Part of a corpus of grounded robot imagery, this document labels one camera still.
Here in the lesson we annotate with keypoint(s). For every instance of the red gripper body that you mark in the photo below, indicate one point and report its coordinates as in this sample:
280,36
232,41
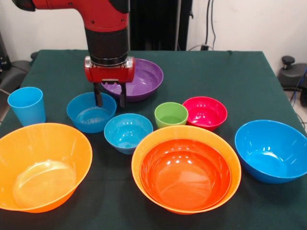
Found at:
109,73

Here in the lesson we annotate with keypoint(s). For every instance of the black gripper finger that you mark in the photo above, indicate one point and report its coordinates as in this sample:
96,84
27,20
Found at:
98,95
123,95

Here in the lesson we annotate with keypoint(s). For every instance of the medium blue bowl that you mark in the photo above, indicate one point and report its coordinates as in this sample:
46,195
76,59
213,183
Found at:
86,119

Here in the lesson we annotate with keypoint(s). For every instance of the red-orange bowl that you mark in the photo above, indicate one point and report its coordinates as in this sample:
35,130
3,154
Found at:
184,175

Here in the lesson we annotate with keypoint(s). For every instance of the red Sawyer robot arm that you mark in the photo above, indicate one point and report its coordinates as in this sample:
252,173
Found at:
103,24

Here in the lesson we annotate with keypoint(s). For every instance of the purple bowl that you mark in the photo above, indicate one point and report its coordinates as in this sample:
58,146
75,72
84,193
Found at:
146,79

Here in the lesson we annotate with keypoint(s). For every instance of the small light blue bowl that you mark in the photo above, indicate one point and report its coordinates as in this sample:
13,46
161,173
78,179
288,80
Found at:
127,134

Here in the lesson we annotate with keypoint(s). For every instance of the dark green tablecloth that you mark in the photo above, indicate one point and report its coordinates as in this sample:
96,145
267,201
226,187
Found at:
57,76

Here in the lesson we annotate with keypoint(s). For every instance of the green cup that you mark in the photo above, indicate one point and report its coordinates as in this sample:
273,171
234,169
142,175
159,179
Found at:
171,115

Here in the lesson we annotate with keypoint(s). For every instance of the blue cup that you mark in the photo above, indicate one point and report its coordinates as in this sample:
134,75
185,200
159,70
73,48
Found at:
29,108

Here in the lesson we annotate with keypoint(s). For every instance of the large orange bowl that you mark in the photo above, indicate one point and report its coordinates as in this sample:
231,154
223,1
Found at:
187,132
43,163

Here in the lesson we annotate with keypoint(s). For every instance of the pink bowl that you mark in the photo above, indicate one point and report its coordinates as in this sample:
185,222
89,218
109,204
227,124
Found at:
204,114

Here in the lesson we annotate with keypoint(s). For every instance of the black office chair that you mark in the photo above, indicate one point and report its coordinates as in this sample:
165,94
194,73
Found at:
14,72
290,76

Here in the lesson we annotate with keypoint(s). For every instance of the large blue bowl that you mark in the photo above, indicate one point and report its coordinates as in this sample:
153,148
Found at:
271,151

